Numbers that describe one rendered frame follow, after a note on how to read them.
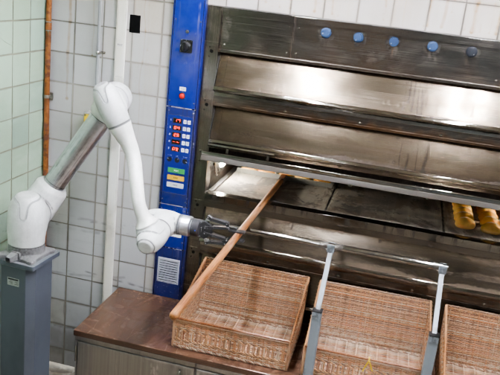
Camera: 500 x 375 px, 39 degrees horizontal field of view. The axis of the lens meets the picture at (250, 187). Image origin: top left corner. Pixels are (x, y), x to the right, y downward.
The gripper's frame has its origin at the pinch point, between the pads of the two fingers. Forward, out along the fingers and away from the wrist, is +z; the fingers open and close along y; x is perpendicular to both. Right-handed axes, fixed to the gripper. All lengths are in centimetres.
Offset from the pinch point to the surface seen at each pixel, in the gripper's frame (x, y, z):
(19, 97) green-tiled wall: -28, -38, -121
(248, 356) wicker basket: -3, 58, 11
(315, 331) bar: 7, 33, 40
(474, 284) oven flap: -52, 22, 106
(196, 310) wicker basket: -38, 60, -26
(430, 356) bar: 7, 33, 87
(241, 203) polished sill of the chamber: -53, 3, -12
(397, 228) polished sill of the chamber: -53, 2, 66
